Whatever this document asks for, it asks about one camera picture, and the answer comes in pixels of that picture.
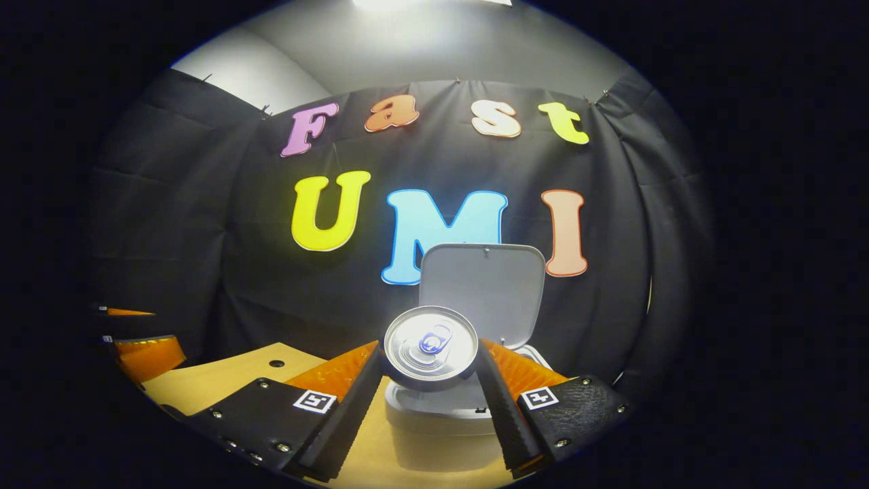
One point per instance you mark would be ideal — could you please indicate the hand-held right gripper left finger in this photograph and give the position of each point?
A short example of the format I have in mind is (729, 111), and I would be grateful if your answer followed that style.
(343, 421)

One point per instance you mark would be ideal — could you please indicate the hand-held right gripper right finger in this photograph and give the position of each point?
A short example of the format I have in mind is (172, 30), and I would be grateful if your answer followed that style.
(502, 421)

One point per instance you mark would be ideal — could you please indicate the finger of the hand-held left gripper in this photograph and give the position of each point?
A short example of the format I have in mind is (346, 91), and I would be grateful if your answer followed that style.
(149, 356)
(125, 312)

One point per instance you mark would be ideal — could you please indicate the blue pop can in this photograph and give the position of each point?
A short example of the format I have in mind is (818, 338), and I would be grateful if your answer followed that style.
(431, 346)

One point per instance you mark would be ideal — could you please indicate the white desktop garbage bin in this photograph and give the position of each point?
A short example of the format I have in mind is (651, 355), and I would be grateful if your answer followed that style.
(489, 285)

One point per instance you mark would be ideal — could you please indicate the wooden desktop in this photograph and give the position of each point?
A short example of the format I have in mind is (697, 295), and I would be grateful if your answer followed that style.
(224, 380)

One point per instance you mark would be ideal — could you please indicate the black backdrop cloth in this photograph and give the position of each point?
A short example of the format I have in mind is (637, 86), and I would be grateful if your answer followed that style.
(204, 238)

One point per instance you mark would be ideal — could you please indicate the long ceiling light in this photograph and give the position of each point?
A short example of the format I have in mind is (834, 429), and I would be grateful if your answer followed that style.
(434, 3)

